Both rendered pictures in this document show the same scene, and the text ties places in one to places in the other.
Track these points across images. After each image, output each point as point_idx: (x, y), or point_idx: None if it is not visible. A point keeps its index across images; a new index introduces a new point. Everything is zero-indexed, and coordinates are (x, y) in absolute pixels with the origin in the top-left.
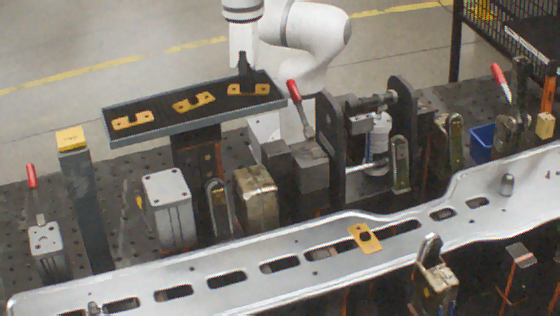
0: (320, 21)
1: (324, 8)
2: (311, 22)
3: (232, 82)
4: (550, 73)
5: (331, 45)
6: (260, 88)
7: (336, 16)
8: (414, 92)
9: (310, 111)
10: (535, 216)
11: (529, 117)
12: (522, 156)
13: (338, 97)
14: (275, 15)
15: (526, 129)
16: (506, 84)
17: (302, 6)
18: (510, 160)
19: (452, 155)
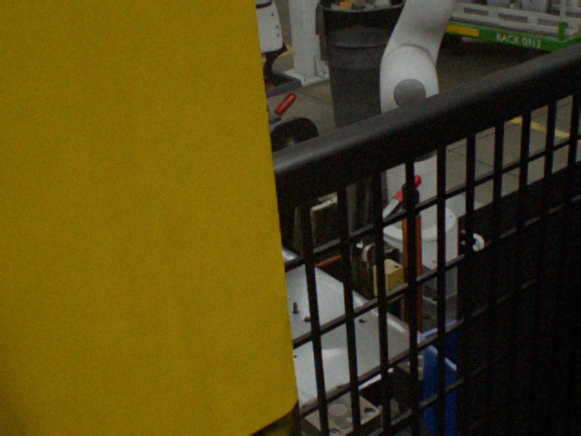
0: (387, 68)
1: (404, 58)
2: (385, 67)
3: (274, 76)
4: (403, 205)
5: (382, 97)
6: (266, 85)
7: (398, 68)
8: (272, 129)
9: (391, 173)
10: None
11: (367, 248)
12: (333, 286)
13: (268, 113)
14: (386, 53)
15: (368, 265)
16: (398, 203)
17: (401, 51)
18: (320, 277)
19: (295, 229)
